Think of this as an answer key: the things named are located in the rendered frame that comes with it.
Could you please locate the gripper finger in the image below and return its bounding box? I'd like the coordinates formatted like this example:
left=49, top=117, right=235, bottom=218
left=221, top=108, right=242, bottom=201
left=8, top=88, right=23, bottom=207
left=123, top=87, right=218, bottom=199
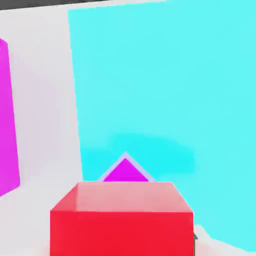
left=193, top=223, right=256, bottom=256

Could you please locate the small red cube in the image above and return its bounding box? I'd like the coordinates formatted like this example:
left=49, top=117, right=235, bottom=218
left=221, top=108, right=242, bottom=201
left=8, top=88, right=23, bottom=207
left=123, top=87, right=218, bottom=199
left=49, top=181, right=195, bottom=256

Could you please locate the small magenta cube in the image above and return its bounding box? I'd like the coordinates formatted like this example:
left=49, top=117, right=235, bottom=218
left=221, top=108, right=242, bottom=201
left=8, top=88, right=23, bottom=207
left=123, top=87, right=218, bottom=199
left=96, top=151, right=157, bottom=183

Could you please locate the large cyan box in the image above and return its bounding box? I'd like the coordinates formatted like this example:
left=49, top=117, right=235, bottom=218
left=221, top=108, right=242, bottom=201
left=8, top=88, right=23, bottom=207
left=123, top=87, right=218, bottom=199
left=67, top=0, right=256, bottom=254

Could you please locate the large magenta box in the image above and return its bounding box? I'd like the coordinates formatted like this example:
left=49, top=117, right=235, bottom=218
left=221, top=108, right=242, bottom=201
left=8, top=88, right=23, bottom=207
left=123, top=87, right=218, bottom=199
left=0, top=37, right=21, bottom=198

